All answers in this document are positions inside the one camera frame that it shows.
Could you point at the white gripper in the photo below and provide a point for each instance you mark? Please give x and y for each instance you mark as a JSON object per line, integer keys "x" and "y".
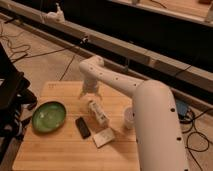
{"x": 90, "y": 85}

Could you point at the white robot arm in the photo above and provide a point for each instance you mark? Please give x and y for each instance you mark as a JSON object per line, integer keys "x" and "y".
{"x": 159, "y": 137}

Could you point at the black rectangular block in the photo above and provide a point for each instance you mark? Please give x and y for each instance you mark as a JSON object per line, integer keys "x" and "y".
{"x": 82, "y": 127}

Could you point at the white plastic cup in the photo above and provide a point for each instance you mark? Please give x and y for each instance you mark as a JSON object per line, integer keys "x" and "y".
{"x": 128, "y": 118}

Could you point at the white sponge block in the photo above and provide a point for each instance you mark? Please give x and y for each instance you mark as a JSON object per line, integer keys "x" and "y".
{"x": 103, "y": 137}

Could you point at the green bowl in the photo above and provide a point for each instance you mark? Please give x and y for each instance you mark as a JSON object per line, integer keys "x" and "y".
{"x": 48, "y": 117}

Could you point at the white object on ledge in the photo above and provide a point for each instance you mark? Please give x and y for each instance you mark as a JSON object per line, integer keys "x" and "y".
{"x": 58, "y": 15}

